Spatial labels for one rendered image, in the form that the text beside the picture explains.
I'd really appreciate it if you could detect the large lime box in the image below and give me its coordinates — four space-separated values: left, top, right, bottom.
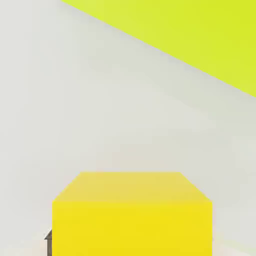
59 0 256 98

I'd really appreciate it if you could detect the small yellow cube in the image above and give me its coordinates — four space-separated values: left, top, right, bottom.
51 171 213 256

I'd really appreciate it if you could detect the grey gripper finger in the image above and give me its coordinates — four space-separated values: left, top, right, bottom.
3 229 53 256

